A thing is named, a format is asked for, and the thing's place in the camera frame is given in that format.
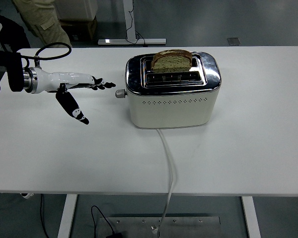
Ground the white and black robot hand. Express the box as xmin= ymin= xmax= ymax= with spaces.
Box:
xmin=33 ymin=66 xmax=117 ymax=125

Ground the cream toaster with chrome top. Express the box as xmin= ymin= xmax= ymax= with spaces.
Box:
xmin=115 ymin=51 xmax=222 ymax=129

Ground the person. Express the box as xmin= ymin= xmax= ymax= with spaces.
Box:
xmin=12 ymin=0 xmax=73 ymax=48
xmin=0 ymin=11 xmax=31 ymax=52

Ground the brown cardboard box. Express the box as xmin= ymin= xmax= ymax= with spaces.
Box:
xmin=59 ymin=17 xmax=97 ymax=42

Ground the white storage box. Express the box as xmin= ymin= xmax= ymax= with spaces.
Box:
xmin=55 ymin=0 xmax=99 ymax=21

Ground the grey desk leg with foot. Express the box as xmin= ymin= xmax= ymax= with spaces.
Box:
xmin=98 ymin=0 xmax=166 ymax=47

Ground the brown bread slice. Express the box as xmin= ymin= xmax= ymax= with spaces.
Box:
xmin=150 ymin=49 xmax=193 ymax=74

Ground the white table leg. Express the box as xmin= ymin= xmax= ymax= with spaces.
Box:
xmin=241 ymin=196 xmax=262 ymax=238
xmin=57 ymin=194 xmax=78 ymax=238

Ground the grey metal plate with screws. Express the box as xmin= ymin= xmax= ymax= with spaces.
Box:
xmin=95 ymin=216 xmax=221 ymax=238

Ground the black cable on desk leg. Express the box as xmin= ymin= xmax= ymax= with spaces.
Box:
xmin=125 ymin=0 xmax=149 ymax=48

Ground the thin black hanging cable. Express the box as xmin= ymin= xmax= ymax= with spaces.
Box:
xmin=40 ymin=194 xmax=50 ymax=238

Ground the white toaster power cord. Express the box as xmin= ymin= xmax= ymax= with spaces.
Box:
xmin=155 ymin=128 xmax=177 ymax=238

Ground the black cable with adapter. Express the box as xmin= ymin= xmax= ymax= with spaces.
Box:
xmin=90 ymin=205 xmax=124 ymax=238

